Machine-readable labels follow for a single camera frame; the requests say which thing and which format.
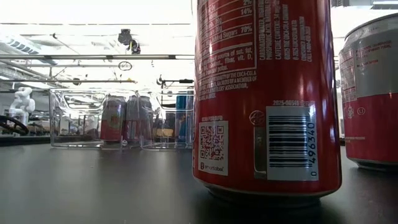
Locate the blue Red Bull can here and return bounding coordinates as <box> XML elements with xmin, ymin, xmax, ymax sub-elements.
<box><xmin>175</xmin><ymin>95</ymin><xmax>195</xmax><ymax>147</ymax></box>

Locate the red Coca-Cola can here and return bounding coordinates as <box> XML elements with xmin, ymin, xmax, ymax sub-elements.
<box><xmin>192</xmin><ymin>0</ymin><xmax>343</xmax><ymax>206</ymax></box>

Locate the clear plastic bin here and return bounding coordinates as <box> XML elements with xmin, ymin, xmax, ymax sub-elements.
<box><xmin>49</xmin><ymin>88</ymin><xmax>139</xmax><ymax>149</ymax></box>
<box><xmin>136</xmin><ymin>88</ymin><xmax>195</xmax><ymax>151</ymax></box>

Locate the thin horizontal overhead bar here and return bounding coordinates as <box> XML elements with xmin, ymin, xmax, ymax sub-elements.
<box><xmin>0</xmin><ymin>79</ymin><xmax>137</xmax><ymax>84</ymax></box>

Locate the dark ceiling beam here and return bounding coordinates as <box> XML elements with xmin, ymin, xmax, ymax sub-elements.
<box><xmin>371</xmin><ymin>3</ymin><xmax>398</xmax><ymax>10</ymax></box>

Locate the black cable ring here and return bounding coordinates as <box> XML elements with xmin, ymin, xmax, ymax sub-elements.
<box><xmin>118</xmin><ymin>60</ymin><xmax>133</xmax><ymax>72</ymax></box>

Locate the black ceiling cord reel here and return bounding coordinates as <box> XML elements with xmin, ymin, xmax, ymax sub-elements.
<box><xmin>117</xmin><ymin>28</ymin><xmax>141</xmax><ymax>55</ymax></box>

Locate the black curved hose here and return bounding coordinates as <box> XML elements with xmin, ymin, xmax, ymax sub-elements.
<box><xmin>0</xmin><ymin>115</ymin><xmax>30</xmax><ymax>136</ymax></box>

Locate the silver ventilation duct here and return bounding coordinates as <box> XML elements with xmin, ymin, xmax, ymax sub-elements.
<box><xmin>0</xmin><ymin>30</ymin><xmax>60</xmax><ymax>66</ymax></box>

